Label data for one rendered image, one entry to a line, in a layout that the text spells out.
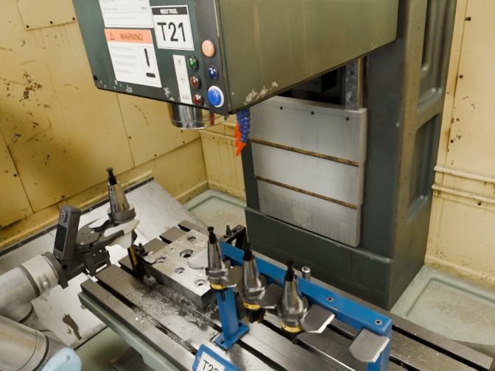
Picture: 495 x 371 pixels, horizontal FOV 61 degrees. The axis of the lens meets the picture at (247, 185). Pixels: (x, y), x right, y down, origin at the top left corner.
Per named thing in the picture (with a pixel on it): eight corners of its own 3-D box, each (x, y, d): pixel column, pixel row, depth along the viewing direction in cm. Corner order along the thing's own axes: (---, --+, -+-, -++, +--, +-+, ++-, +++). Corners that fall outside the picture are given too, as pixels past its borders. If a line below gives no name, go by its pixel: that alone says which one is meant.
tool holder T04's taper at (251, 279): (265, 278, 92) (262, 254, 89) (255, 291, 89) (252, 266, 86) (248, 273, 95) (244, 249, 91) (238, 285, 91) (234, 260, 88)
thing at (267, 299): (271, 313, 85) (271, 310, 85) (251, 302, 89) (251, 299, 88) (291, 294, 90) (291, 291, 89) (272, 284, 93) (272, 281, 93)
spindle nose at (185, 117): (243, 116, 108) (238, 70, 102) (189, 135, 100) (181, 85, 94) (210, 105, 119) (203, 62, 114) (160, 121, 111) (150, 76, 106)
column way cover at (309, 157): (356, 251, 149) (360, 112, 125) (255, 213, 179) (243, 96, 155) (363, 244, 152) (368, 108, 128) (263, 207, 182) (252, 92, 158)
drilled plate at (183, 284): (202, 308, 126) (199, 296, 124) (145, 272, 144) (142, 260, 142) (252, 267, 141) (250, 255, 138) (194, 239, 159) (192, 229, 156)
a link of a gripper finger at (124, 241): (143, 236, 101) (106, 252, 97) (138, 216, 99) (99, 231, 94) (148, 241, 99) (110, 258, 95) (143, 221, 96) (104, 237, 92)
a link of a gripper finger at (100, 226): (121, 227, 106) (93, 247, 99) (115, 207, 104) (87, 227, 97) (130, 229, 105) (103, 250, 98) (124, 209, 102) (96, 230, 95)
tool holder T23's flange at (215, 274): (236, 272, 99) (235, 263, 98) (215, 284, 96) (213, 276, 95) (221, 260, 104) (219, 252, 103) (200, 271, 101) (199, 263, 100)
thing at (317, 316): (317, 338, 79) (317, 336, 78) (294, 325, 82) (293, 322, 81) (336, 316, 83) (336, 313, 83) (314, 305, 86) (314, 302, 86)
